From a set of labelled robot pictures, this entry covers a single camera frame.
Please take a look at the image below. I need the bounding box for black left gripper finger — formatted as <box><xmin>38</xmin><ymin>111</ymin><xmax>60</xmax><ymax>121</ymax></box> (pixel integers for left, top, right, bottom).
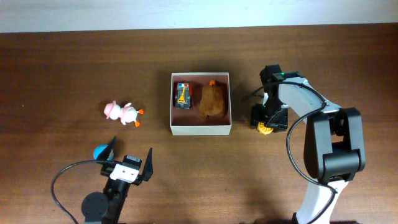
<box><xmin>142</xmin><ymin>148</ymin><xmax>154</xmax><ymax>182</ymax></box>
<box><xmin>96</xmin><ymin>136</ymin><xmax>116</xmax><ymax>161</ymax></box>

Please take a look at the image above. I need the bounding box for blue ball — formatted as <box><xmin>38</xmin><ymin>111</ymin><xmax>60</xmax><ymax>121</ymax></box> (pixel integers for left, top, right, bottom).
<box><xmin>93</xmin><ymin>144</ymin><xmax>114</xmax><ymax>161</ymax></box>

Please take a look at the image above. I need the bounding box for yellow round toy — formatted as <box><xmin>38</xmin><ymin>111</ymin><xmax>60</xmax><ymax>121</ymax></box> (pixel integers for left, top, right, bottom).
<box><xmin>257</xmin><ymin>122</ymin><xmax>274</xmax><ymax>135</ymax></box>

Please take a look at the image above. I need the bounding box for pink white duck toy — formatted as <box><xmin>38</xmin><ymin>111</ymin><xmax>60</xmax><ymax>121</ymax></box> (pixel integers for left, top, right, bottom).
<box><xmin>103</xmin><ymin>101</ymin><xmax>144</xmax><ymax>127</ymax></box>

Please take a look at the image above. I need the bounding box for brown plush toy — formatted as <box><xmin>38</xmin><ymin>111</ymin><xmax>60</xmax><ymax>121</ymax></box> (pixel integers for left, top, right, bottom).
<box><xmin>199</xmin><ymin>79</ymin><xmax>226</xmax><ymax>118</ymax></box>

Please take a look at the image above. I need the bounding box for grey orange toy car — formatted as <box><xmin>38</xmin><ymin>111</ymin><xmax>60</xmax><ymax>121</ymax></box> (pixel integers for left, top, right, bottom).
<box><xmin>174</xmin><ymin>82</ymin><xmax>192</xmax><ymax>110</ymax></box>

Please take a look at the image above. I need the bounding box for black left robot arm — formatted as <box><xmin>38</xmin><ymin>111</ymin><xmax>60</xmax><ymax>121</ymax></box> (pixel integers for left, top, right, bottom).
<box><xmin>81</xmin><ymin>138</ymin><xmax>154</xmax><ymax>223</ymax></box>

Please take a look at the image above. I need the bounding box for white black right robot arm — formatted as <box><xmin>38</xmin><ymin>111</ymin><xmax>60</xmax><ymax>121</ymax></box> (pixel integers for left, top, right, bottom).
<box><xmin>250</xmin><ymin>64</ymin><xmax>366</xmax><ymax>223</ymax></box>

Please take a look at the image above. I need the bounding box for beige box maroon interior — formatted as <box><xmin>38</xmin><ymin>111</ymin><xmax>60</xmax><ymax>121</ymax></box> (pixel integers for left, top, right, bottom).
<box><xmin>169</xmin><ymin>72</ymin><xmax>232</xmax><ymax>136</ymax></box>

